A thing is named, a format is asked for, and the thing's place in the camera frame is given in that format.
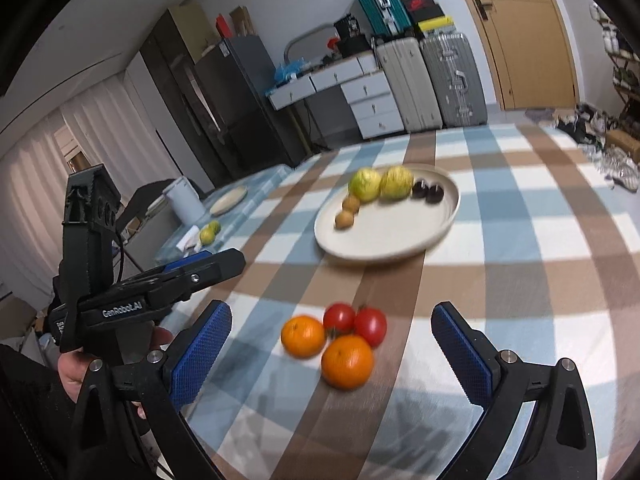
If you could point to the yellow black shoe box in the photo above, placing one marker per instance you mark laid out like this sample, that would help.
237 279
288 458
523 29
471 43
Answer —
435 25

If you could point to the beige suitcase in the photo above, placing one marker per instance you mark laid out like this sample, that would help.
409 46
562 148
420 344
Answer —
407 90

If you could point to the green lime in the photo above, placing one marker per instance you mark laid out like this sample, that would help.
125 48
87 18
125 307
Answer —
214 225
207 236

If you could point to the person's left hand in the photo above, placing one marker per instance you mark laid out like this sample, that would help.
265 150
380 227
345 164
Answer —
70 372

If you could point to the large red tomato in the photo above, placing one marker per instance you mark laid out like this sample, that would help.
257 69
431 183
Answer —
370 326

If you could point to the small orange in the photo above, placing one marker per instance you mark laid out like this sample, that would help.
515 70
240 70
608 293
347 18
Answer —
302 336

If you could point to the brown longan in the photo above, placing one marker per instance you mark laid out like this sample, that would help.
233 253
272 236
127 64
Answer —
351 203
344 220

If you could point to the yellow-green guava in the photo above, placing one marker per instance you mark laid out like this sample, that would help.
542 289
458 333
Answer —
365 183

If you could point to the large orange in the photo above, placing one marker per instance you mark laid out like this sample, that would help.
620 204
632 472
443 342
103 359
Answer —
347 362

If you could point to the pale blue checked tablecloth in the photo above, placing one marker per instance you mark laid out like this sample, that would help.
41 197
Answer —
260 185

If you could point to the spotted yellow guava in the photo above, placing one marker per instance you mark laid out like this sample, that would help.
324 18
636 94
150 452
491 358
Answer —
396 181

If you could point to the black printed box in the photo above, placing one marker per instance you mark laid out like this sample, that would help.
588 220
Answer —
347 26

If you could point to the dark wooden wardrobe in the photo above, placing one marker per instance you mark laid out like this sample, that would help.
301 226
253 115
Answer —
170 75

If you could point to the white desk with drawers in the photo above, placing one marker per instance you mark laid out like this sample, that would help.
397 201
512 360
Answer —
372 110

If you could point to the silver suitcase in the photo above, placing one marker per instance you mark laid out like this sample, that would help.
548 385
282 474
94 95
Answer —
440 85

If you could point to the pile of sneakers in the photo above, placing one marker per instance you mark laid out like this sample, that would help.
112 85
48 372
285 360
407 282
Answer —
620 170

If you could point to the wooden shoe rack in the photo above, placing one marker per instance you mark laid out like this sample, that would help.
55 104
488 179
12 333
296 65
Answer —
625 67

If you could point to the tan wooden door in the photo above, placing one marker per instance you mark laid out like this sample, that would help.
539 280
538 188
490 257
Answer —
525 50

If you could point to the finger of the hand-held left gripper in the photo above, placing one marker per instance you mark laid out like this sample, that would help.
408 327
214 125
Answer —
187 261
215 265

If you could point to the shoe rack with shoes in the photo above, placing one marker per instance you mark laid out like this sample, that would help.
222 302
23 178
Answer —
607 40

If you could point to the white paper packet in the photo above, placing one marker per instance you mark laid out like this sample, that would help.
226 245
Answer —
189 238

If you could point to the black chair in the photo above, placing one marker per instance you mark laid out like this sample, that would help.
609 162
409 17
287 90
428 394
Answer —
142 195

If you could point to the black red shoe box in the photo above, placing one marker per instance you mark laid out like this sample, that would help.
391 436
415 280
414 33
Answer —
420 6

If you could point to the large cream plate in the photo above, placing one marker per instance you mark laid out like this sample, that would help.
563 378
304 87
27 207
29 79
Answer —
390 235

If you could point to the blue plastic bag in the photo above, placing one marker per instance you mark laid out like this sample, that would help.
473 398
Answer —
286 71

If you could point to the brown cardboard sheet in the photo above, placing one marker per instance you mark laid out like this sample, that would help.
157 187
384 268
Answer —
241 20

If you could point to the dark grey fridge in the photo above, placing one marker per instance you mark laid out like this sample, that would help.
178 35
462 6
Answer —
240 110

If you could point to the brown cardboard box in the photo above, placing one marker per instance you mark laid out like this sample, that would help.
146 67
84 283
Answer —
622 142

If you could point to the small red tomato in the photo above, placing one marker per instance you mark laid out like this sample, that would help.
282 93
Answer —
339 317

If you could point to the grey curved frame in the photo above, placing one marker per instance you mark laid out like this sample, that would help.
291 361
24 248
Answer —
300 35

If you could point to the white curtains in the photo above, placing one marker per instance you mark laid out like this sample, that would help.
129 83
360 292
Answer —
35 200

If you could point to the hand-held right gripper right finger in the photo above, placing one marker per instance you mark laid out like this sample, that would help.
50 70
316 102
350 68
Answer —
462 355

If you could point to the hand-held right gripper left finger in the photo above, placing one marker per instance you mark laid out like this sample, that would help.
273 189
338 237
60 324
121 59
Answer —
200 355

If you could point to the small beige plate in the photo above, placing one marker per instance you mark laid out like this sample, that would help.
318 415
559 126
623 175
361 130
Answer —
228 200

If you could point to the teal suitcase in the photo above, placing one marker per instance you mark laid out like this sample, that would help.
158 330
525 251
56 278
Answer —
397 12

